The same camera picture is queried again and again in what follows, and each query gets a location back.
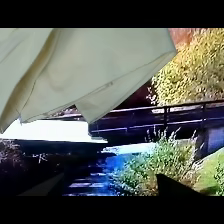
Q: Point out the pale green shirt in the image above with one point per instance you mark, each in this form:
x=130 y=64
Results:
x=83 y=63

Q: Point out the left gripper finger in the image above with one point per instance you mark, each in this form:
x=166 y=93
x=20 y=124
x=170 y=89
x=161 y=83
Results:
x=46 y=187

